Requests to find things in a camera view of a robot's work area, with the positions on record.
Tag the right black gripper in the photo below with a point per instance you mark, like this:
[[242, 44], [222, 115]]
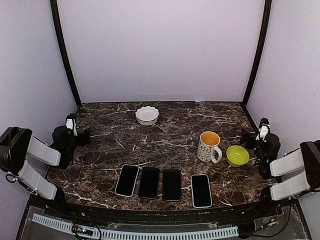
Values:
[[245, 137]]

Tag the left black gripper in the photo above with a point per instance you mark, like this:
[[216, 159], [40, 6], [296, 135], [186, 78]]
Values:
[[82, 142]]

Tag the small dark phone case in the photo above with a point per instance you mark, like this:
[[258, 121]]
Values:
[[126, 182]]

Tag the light blue smartphone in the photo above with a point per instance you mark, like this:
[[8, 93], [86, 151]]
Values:
[[201, 191]]

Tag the purple smartphone dark screen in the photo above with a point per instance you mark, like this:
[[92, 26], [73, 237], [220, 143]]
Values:
[[171, 185]]

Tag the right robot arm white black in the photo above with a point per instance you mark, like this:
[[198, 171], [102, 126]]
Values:
[[306, 158]]

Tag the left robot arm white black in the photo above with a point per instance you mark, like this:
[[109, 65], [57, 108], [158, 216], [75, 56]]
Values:
[[16, 144]]

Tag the lime green bowl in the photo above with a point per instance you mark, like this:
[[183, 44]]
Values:
[[237, 156]]

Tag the white patterned mug yellow inside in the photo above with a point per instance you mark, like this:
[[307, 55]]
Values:
[[208, 147]]

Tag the white fluted ceramic bowl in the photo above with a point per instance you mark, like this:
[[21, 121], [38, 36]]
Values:
[[147, 115]]

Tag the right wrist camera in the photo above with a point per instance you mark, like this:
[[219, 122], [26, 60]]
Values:
[[263, 130]]

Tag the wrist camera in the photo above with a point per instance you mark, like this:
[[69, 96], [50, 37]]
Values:
[[71, 123], [263, 130]]

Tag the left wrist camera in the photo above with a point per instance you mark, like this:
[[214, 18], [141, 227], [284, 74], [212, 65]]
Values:
[[71, 123]]

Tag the black front rail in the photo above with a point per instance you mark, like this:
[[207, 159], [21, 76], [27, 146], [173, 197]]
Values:
[[100, 216]]

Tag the white slotted cable duct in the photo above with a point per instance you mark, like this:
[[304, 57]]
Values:
[[132, 232]]

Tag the left black frame post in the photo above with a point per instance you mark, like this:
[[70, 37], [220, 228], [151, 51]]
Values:
[[63, 51]]

